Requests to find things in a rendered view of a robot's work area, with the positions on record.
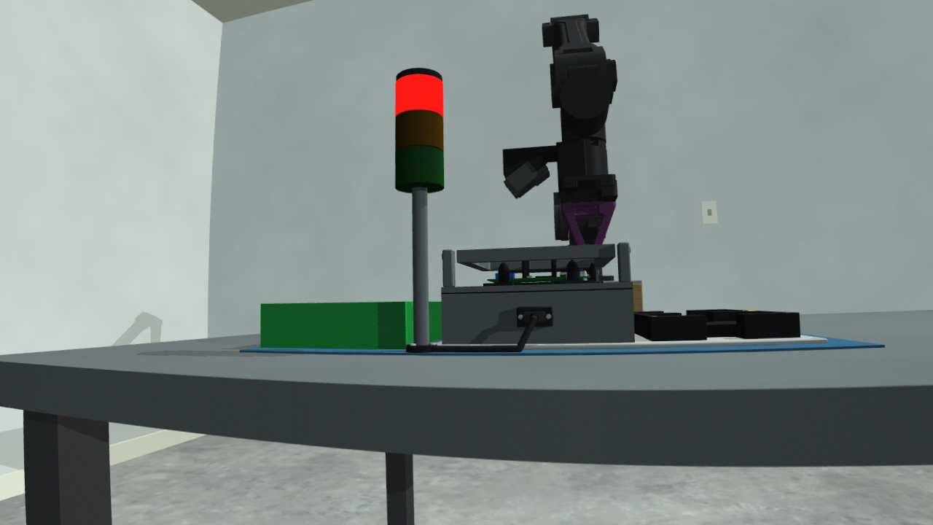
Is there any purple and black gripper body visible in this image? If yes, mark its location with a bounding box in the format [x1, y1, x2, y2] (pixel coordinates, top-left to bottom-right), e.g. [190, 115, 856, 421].
[561, 139, 617, 204]

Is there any green circuit board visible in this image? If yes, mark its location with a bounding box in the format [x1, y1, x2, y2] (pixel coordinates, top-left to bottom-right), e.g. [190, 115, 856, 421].
[488, 270, 591, 283]

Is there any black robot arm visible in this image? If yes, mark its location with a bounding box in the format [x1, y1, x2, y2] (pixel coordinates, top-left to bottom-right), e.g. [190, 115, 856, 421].
[503, 14, 617, 246]

